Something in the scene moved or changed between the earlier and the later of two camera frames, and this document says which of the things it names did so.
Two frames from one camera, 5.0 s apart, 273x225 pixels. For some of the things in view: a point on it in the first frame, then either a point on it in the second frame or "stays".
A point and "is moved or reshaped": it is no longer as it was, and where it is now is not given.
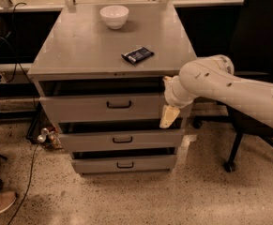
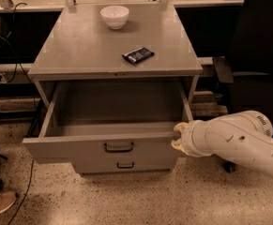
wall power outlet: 0,77 stays
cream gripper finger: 168,79 → 182,127
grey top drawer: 107,109 is moved or reshaped
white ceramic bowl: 114,16 stays
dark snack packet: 138,54 stays
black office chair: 260,52 stays
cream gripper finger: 168,115 → 178,145
